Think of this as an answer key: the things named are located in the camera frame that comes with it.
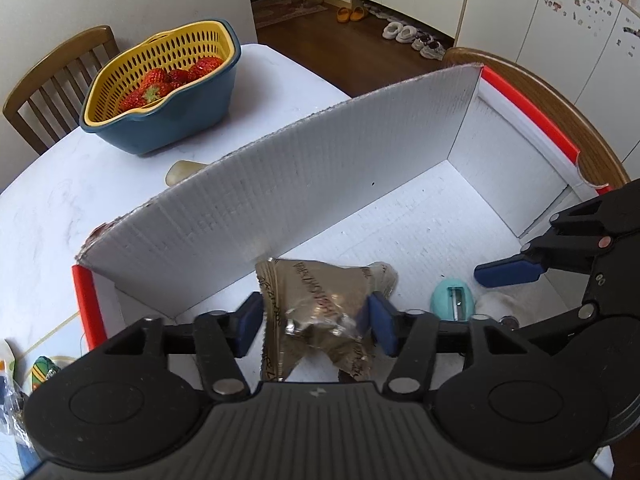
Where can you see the white wall cabinets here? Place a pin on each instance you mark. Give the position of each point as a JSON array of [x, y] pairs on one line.
[[588, 50]]

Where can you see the orange slippers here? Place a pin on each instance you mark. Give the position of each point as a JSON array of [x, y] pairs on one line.
[[345, 15]]

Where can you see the white shoes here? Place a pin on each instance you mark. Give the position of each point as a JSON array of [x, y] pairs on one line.
[[425, 44]]

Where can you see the teal pencil sharpener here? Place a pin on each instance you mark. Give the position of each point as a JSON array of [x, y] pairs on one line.
[[452, 300]]

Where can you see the brown wooden chair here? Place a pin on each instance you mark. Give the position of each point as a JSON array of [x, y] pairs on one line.
[[45, 104]]

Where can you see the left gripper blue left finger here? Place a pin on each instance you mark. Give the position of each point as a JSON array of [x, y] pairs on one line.
[[245, 322]]

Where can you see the red white cardboard box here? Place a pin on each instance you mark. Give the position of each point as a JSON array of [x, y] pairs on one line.
[[432, 175]]

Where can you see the silver foil snack packet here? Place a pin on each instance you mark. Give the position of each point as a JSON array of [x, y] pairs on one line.
[[313, 305]]

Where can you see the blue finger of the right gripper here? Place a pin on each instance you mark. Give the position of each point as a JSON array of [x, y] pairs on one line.
[[519, 269]]

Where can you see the yellow blue strainer basket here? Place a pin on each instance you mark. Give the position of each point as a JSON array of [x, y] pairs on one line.
[[184, 112]]

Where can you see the olive green oval case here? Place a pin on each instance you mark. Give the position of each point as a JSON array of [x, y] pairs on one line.
[[182, 170]]

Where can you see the clear bag with dark card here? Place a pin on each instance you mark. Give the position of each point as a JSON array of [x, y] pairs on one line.
[[12, 399]]

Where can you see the strawberries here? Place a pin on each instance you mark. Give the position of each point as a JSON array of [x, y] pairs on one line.
[[158, 83]]

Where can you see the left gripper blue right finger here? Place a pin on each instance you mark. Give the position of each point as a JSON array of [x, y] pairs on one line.
[[386, 324]]

